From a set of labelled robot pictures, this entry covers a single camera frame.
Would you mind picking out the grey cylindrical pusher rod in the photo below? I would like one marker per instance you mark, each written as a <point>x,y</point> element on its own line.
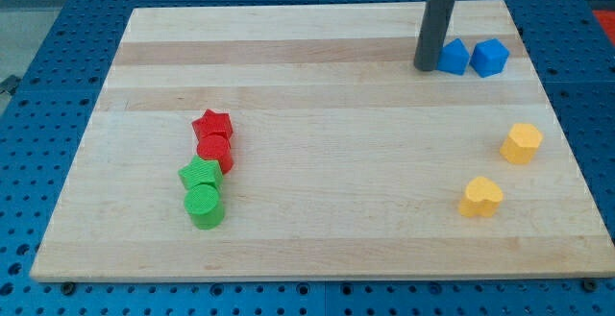
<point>434,27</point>

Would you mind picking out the yellow hexagon block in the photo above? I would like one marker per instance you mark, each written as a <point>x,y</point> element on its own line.
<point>521,143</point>

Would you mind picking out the yellow heart block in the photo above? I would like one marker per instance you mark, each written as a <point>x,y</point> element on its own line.
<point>481,197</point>

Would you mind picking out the blue triangular block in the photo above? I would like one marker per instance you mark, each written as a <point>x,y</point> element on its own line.
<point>454,58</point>

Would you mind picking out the blue pentagon block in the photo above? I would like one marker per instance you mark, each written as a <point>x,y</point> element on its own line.
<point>489,57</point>

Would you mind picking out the wooden board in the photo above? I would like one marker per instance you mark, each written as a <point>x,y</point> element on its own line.
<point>349,164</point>

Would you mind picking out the red star block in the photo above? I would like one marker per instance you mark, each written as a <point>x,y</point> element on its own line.
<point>211,122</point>

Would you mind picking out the red cylinder block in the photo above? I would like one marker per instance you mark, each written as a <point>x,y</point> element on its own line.
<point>216,147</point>

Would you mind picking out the green star block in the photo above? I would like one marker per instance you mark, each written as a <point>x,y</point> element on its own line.
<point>201,171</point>

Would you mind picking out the green cylinder block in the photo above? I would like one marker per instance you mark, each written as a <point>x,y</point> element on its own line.
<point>204,206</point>

